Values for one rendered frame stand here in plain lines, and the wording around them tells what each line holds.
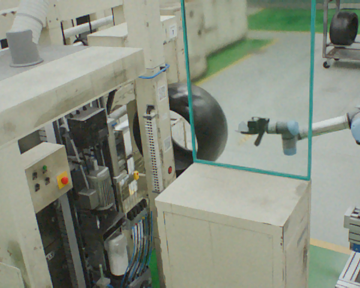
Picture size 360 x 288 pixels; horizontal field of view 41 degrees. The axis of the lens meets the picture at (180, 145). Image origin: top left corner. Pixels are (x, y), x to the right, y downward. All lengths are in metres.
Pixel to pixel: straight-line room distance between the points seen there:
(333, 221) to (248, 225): 2.38
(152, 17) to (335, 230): 2.41
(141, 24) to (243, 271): 1.24
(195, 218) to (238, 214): 0.18
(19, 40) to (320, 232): 2.78
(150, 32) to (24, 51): 0.62
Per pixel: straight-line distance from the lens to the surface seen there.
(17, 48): 2.17
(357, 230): 3.04
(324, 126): 2.74
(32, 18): 2.20
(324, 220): 4.19
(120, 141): 2.94
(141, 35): 2.41
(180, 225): 2.01
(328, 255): 3.81
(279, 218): 1.85
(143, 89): 2.49
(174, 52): 7.38
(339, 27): 8.17
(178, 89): 2.77
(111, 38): 2.71
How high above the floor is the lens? 2.27
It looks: 24 degrees down
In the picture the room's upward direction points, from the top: 5 degrees counter-clockwise
